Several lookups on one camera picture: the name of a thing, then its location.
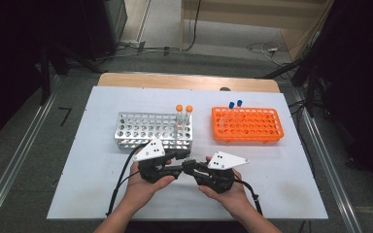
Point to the black curtain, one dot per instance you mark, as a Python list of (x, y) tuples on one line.
[(362, 81), (6, 64)]

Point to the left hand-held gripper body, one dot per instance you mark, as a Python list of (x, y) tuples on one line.
[(150, 152)]

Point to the silver metal test tube rack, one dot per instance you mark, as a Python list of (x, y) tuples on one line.
[(142, 120)]

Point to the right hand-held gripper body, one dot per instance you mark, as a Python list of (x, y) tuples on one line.
[(223, 161)]

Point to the aluminium floor rail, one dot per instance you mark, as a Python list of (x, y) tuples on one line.
[(22, 152), (326, 161)]

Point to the beige wooden frame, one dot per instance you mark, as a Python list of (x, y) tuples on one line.
[(255, 16)]

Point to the person's left hand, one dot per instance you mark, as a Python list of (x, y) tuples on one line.
[(139, 192)]

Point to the blue capped test tube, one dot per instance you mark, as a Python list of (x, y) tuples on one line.
[(231, 105), (239, 103)]

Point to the black stand pole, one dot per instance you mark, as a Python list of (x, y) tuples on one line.
[(45, 81)]

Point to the person's right hand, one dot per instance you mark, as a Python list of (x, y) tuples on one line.
[(233, 199)]

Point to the orange plastic test tube rack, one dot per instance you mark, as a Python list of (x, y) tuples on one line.
[(249, 138)]

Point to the dark cabinet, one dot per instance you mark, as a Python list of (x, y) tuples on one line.
[(116, 19)]

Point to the black tripod stand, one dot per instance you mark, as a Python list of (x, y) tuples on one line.
[(311, 90)]

